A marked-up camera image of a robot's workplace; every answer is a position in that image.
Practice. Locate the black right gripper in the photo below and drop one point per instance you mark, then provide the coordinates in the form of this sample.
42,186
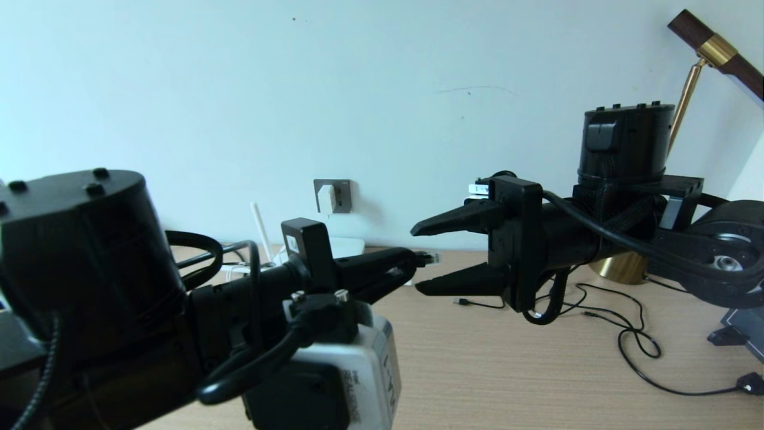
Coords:
525,239

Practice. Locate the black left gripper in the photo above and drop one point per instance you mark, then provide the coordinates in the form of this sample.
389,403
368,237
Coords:
310,251

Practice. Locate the white power adapter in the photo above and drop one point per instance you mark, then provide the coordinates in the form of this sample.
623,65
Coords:
326,199

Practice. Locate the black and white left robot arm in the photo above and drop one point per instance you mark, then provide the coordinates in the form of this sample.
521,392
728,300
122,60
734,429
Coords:
77,257

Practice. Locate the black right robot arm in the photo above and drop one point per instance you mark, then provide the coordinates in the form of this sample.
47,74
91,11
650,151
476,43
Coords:
627,143

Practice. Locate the dark framed panel on stand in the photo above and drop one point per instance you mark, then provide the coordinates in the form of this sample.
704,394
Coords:
746,337

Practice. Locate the brass desk lamp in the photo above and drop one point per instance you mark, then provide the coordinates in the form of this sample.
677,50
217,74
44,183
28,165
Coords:
719,51

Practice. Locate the light grey wrist camera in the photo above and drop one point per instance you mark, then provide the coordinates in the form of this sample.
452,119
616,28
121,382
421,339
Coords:
376,382
477,190

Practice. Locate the grey wall socket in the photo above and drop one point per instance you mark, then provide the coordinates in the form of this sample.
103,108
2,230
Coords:
343,197

